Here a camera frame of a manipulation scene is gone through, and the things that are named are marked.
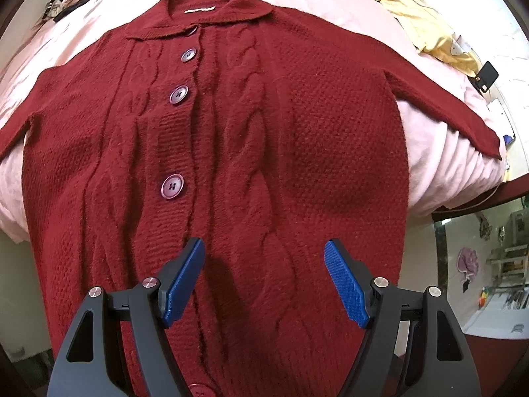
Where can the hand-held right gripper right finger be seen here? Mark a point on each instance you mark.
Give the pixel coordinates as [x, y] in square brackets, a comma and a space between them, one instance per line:
[345, 281]

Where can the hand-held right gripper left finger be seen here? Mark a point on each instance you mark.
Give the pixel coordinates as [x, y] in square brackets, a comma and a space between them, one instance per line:
[184, 277]

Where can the dark red knit cardigan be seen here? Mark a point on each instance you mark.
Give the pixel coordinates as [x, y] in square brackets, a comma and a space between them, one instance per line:
[264, 132]

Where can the pink cloth item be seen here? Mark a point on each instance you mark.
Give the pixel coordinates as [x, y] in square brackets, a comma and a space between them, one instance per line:
[469, 262]

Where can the bed with pink sheet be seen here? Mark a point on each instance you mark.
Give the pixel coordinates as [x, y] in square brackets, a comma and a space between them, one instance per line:
[434, 149]

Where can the white storage shelf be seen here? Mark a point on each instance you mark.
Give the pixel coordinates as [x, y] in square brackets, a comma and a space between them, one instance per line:
[512, 256]

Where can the yellow pillow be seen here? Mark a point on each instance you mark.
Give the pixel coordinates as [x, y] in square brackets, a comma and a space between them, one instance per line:
[425, 20]

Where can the white tufted headboard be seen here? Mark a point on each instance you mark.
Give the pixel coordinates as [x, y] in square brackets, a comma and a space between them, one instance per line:
[496, 29]

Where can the black and white clothing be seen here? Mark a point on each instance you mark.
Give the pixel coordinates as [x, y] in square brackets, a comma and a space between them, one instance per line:
[62, 2]

